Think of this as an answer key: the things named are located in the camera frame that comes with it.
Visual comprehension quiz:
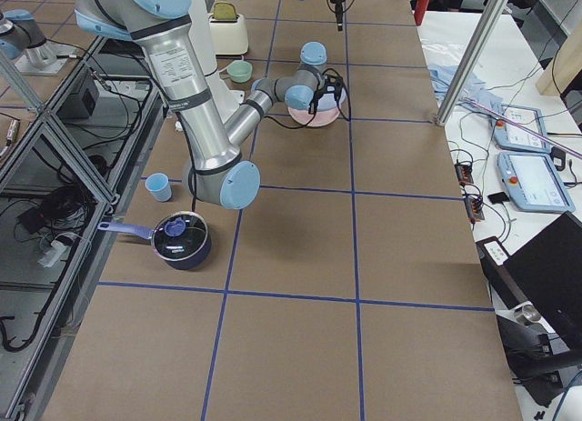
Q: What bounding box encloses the black box with white label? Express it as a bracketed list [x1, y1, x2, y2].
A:
[476, 236, 527, 308]

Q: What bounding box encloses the dark blue pot with lid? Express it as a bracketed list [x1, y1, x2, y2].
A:
[97, 211, 213, 270]

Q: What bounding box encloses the teach pendant tablet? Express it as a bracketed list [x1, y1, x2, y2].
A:
[497, 151, 576, 214]
[492, 104, 551, 154]

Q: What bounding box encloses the clear plastic bag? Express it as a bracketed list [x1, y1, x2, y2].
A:
[420, 39, 466, 68]

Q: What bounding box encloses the upper teach pendant tablet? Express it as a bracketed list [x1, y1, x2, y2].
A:
[492, 104, 551, 154]

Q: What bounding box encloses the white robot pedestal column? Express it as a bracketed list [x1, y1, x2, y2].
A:
[188, 0, 220, 78]

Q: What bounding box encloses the white toaster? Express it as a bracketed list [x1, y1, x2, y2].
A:
[208, 2, 249, 55]

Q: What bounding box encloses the pink plate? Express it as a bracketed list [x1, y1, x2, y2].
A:
[287, 107, 340, 127]

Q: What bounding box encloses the aluminium frame post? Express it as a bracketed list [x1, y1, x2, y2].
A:
[435, 0, 508, 126]

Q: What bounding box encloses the blue plate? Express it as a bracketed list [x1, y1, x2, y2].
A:
[316, 91, 346, 113]

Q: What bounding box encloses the light blue cloth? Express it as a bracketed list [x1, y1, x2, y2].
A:
[427, 64, 503, 115]

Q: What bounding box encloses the black laptop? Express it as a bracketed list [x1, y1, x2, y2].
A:
[504, 212, 581, 348]

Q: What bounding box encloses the light blue cup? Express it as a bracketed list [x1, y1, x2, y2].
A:
[145, 173, 172, 202]

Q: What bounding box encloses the red tube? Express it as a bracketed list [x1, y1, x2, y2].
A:
[414, 0, 430, 26]

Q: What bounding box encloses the green bowl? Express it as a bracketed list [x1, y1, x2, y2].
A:
[226, 60, 253, 84]

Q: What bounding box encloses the lower teach pendant tablet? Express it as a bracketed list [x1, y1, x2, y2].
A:
[497, 151, 576, 214]

